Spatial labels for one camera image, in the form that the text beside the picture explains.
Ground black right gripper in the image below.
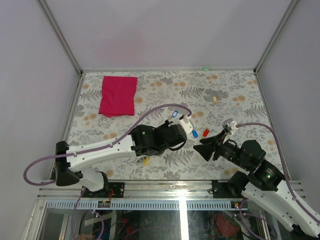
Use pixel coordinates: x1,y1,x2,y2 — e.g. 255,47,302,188
192,128,250,170

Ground grey keyring with yellow handle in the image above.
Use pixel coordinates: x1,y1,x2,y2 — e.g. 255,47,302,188
137,156,150,166

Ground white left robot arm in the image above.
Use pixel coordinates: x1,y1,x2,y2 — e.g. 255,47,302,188
55,119,193,198

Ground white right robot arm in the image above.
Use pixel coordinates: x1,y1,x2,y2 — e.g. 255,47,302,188
193,132,320,238

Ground loose red tag key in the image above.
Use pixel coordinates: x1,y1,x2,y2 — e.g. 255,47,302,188
202,129,210,138

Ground loose blue tag key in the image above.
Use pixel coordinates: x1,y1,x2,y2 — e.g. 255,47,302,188
171,110,179,118
192,130,199,138

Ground pink folded cloth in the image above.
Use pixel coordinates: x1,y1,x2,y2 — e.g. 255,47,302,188
98,76,138,118

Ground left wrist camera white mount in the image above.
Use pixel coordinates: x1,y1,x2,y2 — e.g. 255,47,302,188
179,115,194,134

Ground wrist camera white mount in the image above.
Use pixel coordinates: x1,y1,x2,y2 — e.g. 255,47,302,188
179,115,194,134
222,118,238,143

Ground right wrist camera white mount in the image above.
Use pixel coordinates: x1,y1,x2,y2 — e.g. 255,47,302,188
222,118,238,143

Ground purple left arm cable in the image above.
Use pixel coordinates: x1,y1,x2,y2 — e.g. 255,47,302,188
23,103,193,186

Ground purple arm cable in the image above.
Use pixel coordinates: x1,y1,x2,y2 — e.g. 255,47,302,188
23,103,193,186
236,122,320,225

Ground metal front rail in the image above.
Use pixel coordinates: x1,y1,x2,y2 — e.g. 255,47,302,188
37,179,306,210

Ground aluminium enclosure frame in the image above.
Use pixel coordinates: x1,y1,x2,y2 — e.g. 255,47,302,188
24,0,320,240

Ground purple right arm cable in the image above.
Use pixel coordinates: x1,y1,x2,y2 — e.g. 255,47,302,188
236,122,320,225

